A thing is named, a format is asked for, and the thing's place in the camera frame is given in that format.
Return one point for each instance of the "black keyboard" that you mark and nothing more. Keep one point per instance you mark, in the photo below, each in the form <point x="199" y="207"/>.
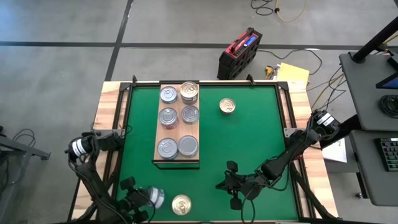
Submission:
<point x="388" y="154"/>

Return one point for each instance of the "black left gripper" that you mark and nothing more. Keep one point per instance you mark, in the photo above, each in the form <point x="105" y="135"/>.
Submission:
<point x="135" y="199"/>

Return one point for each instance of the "black aluminium table frame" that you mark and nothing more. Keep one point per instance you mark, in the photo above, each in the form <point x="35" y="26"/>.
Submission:
<point x="217" y="84"/>

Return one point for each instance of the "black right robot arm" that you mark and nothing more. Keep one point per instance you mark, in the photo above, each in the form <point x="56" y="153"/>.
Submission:
<point x="292" y="149"/>

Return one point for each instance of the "yellow paper pad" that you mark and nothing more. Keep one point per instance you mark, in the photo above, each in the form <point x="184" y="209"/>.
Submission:
<point x="292" y="74"/>

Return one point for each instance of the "white paper sheet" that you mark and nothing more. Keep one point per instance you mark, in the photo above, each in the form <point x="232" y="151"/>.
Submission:
<point x="337" y="152"/>

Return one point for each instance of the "grey metal stand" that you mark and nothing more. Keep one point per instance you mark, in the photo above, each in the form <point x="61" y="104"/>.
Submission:
<point x="21" y="149"/>

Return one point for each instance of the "blue label barcode can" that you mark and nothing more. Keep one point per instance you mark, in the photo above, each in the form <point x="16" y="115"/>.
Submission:
<point x="158" y="196"/>

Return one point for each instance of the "green label can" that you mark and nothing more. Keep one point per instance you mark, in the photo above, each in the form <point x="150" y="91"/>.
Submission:
<point x="190" y="114"/>

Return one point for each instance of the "green table mat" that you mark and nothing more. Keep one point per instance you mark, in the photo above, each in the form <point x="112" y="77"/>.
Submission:
<point x="233" y="140"/>

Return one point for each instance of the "black pole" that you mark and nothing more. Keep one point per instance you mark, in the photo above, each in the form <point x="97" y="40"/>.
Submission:
<point x="376" y="40"/>

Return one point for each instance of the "tablet screen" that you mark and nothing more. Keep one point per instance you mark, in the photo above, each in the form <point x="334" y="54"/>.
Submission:
<point x="390" y="82"/>

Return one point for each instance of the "plain grey lid can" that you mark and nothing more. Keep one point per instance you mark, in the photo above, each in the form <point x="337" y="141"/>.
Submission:
<point x="188" y="145"/>

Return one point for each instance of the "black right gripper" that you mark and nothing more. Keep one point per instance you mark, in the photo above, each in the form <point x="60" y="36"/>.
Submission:
<point x="245" y="185"/>

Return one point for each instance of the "red black tool case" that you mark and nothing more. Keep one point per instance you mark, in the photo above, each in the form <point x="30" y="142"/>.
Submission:
<point x="237" y="59"/>

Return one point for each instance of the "wooden board tray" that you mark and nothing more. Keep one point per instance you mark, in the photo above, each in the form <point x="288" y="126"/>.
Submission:
<point x="178" y="130"/>

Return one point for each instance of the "blue white label can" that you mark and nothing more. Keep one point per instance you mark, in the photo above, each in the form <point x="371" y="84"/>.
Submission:
<point x="168" y="95"/>

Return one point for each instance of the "yellow plug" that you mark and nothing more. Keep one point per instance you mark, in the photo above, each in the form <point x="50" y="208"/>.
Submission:
<point x="269" y="72"/>

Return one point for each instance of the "red label can silver lid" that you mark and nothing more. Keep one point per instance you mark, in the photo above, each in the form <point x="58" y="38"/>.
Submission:
<point x="168" y="116"/>
<point x="171" y="127"/>

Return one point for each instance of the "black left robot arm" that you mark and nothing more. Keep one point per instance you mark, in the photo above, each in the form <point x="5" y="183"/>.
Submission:
<point x="93" y="183"/>

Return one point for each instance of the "grey desk top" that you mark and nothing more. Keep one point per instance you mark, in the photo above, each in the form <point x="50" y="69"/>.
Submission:
<point x="363" y="93"/>
<point x="370" y="180"/>

